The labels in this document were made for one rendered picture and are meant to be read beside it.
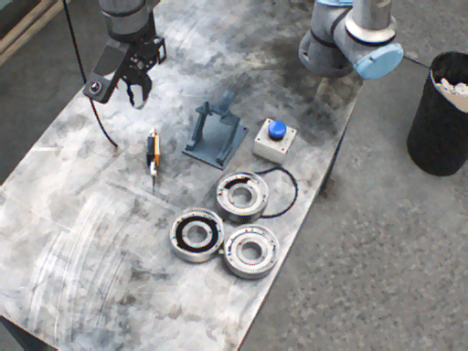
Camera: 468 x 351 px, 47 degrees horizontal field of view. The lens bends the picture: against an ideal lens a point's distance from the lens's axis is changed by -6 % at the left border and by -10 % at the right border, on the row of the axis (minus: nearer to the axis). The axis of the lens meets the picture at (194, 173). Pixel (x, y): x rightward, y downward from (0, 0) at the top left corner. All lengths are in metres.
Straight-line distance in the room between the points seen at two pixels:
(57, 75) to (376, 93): 1.42
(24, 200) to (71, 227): 0.13
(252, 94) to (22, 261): 0.65
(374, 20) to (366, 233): 1.12
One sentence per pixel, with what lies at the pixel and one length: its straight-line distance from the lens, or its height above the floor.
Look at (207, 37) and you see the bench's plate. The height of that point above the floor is 0.80.
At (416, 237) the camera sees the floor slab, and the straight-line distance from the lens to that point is 2.22.
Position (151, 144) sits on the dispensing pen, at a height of 0.84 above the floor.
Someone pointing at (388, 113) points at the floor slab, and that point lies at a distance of 2.55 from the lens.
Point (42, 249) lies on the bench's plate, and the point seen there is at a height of 0.80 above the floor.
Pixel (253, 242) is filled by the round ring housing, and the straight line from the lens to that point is 1.11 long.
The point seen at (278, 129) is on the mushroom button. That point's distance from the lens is 1.21.
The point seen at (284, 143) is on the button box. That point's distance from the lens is 1.23.
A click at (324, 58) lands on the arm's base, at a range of 1.42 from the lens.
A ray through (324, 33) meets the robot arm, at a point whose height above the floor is 0.92.
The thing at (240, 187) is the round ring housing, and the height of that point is 0.83.
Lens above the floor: 1.80
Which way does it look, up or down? 55 degrees down
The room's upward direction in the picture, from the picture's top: 1 degrees clockwise
